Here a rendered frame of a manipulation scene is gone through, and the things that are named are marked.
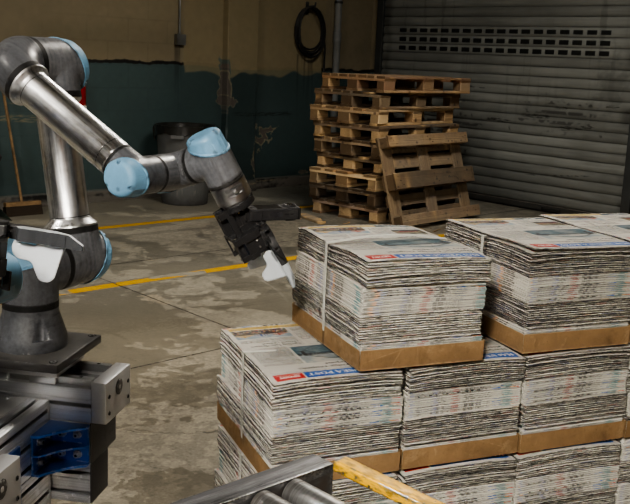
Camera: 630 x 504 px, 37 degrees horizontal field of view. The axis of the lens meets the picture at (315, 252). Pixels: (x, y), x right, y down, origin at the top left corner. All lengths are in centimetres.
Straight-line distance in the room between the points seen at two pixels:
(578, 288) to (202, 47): 788
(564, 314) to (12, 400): 118
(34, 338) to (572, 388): 117
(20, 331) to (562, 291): 115
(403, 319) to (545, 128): 794
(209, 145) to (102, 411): 59
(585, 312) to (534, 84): 775
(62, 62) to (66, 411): 73
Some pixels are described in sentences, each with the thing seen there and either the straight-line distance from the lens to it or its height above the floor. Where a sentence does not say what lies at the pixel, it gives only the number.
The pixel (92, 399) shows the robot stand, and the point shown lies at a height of 74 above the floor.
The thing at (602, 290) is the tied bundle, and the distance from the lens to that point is 216.
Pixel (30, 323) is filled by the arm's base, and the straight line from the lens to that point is 201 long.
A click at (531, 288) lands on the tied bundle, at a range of 204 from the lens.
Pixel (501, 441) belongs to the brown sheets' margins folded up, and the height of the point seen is 64.
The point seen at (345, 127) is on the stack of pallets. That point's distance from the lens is 850.
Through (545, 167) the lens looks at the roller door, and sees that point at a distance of 975.
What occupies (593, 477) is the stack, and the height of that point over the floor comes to 52.
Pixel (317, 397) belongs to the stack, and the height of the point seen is 79.
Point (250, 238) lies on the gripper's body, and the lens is 189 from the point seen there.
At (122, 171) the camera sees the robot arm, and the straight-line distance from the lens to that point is 178.
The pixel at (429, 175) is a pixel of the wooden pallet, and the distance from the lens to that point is 847.
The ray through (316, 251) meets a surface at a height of 103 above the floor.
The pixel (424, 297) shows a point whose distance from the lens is 190.
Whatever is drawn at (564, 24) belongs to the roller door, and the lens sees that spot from 967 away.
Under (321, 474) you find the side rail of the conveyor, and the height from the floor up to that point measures 79.
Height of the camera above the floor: 144
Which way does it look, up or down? 12 degrees down
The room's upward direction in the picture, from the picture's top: 3 degrees clockwise
